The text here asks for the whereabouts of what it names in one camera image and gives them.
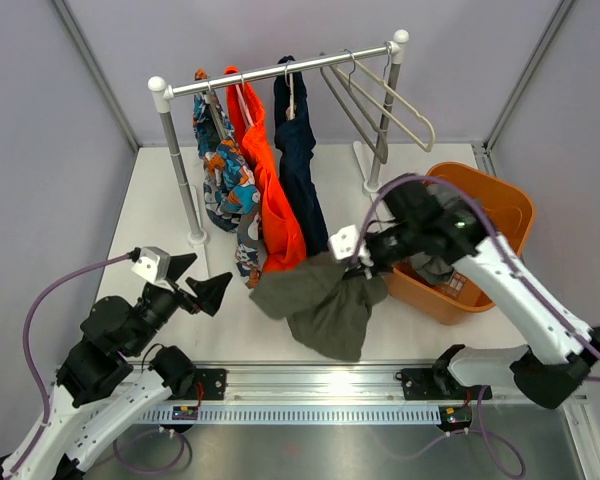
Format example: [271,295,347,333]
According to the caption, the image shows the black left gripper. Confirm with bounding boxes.
[126,253,232,356]

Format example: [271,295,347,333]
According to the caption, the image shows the grey shorts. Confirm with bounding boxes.
[408,184,486,285]

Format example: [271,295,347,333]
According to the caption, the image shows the olive green shorts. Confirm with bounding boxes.
[250,253,388,362]

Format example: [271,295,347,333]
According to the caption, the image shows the beige hanger of olive shorts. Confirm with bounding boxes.
[319,48,390,164]

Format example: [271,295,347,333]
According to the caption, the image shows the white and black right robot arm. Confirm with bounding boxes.
[328,173,600,409]

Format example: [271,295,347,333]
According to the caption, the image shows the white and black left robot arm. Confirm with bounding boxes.
[0,247,232,479]

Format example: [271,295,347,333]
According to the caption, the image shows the bright orange shorts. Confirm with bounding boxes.
[225,83,306,273]

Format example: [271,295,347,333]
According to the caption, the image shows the colourful patterned shorts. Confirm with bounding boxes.
[192,91,264,289]

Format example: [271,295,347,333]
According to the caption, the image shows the navy blue shorts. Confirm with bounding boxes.
[273,72,328,257]

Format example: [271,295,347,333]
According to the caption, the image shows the hanger of navy shorts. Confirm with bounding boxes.
[284,60,298,121]

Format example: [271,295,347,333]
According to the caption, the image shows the hanger of patterned shorts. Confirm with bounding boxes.
[204,83,227,141]

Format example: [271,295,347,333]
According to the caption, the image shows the hanger of orange shorts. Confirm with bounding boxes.
[235,71,254,129]

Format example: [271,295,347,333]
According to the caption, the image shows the orange plastic basket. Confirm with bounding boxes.
[385,161,537,327]

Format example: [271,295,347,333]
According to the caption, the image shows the silver clothes rack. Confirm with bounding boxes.
[147,29,409,247]

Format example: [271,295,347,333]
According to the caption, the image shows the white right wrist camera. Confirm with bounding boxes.
[328,224,365,262]

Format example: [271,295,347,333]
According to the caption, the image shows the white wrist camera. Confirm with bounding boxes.
[131,246,173,291]
[328,224,365,262]

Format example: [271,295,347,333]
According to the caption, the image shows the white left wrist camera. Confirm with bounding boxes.
[131,246,173,291]

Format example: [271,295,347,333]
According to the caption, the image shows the aluminium mounting rail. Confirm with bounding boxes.
[124,360,589,404]

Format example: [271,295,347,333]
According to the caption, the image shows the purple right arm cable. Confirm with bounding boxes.
[359,173,600,480]

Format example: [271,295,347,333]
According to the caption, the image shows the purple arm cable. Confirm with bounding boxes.
[359,173,600,480]
[9,252,194,475]

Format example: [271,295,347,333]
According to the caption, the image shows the slotted white cable duct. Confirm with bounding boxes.
[137,405,442,425]

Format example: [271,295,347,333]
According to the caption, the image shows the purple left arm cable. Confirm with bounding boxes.
[9,252,194,475]

